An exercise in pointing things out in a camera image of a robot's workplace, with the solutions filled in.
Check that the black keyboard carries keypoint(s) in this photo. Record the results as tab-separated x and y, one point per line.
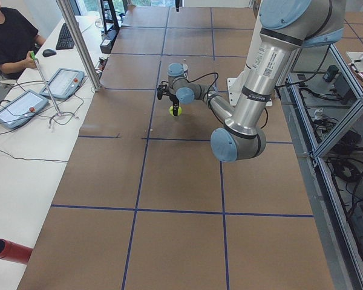
65	40

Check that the blue teach pendant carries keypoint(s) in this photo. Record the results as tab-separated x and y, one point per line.
22	109
64	83

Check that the clear tennis ball can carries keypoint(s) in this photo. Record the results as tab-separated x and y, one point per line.
185	70

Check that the near blue teach pendant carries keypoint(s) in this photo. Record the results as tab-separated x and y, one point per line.
22	109

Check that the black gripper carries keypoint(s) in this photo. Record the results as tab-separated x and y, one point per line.
175	101

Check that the black computer mouse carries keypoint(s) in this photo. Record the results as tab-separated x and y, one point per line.
49	52

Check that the person in black shirt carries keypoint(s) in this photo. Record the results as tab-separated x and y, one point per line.
18	38

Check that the aluminium frame post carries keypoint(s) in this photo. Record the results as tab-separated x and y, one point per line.
70	20

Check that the red cylinder tube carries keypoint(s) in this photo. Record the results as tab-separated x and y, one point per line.
14	252

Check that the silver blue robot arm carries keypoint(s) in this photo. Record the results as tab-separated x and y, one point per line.
285	27

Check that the far blue teach pendant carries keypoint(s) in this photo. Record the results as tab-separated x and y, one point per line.
64	83

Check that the yellow tennis ball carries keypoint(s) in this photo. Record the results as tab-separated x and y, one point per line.
175	112

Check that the black computer box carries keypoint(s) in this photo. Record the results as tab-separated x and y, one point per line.
108	41

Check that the silver rod with green tip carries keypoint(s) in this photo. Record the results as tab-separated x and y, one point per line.
58	113

